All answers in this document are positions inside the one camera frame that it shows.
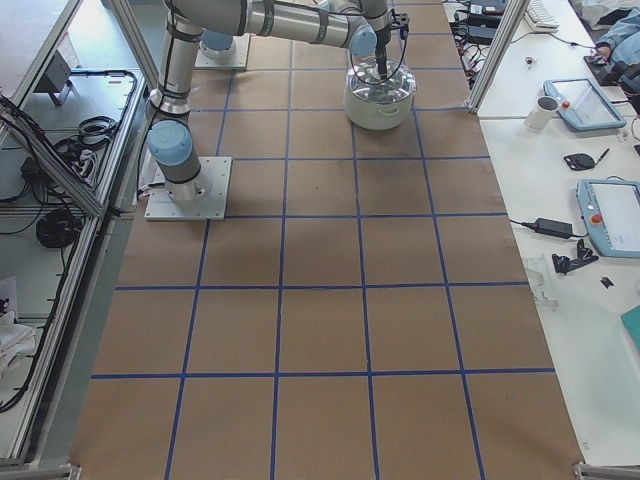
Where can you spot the diagonal aluminium strut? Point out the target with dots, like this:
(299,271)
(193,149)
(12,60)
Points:
(512,17)

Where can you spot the teach pendant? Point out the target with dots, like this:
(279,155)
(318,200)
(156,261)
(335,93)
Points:
(583,105)
(610,210)

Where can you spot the white mug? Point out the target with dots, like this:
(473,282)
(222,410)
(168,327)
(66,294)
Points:
(542,112)

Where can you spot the grey box on stand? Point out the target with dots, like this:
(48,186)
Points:
(55,80)

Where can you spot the clear plastic holder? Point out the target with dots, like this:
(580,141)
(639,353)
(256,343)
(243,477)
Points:
(540,282)

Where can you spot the lower teach pendant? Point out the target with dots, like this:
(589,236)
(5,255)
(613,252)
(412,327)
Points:
(610,210)

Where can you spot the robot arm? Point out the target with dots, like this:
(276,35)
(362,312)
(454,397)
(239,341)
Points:
(343,24)

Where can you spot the black pen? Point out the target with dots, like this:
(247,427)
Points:
(602,156)

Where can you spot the white crumpled cloth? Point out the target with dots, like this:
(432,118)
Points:
(17,340)

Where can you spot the person hand on mouse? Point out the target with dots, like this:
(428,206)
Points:
(602,53)

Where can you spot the black round disc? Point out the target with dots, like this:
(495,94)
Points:
(579,162)

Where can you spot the person blue sleeve forearm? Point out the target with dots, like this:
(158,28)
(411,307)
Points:
(623,38)

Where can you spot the pale green cooking pot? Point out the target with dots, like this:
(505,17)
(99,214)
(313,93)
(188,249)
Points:
(375,104)

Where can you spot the glass pot lid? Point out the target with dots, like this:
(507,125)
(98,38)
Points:
(365,82)

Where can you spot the black bracket part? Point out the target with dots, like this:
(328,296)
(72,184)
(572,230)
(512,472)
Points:
(584,256)

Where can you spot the small black clip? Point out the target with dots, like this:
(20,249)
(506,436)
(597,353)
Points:
(606,282)

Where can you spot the black power adapter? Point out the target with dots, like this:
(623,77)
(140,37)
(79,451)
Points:
(553,228)

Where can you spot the upper teach pendant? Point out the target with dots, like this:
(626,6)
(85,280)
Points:
(583,105)

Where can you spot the left aluminium frame rail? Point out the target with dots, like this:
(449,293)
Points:
(61,167)

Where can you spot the white keyboard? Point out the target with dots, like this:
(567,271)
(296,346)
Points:
(539,18)

